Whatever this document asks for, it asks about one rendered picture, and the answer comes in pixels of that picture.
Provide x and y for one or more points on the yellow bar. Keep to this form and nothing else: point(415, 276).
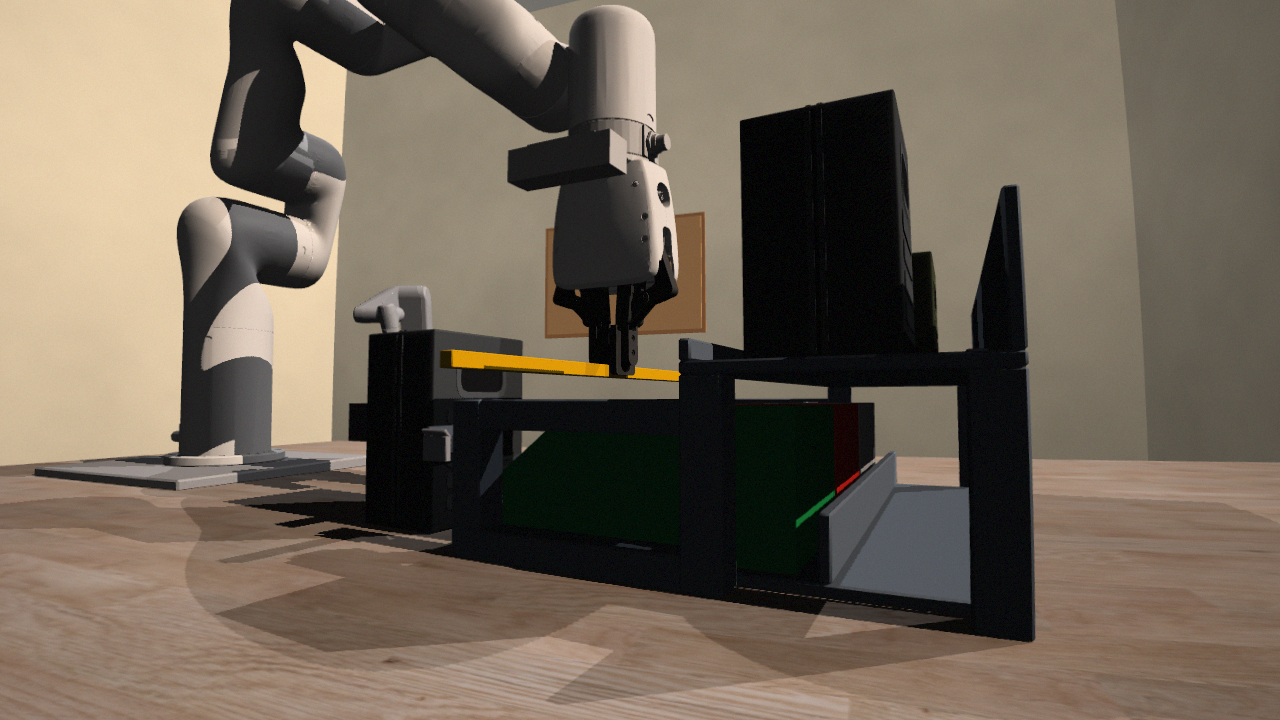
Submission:
point(457, 359)

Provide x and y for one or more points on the red open bin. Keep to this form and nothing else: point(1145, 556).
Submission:
point(846, 444)

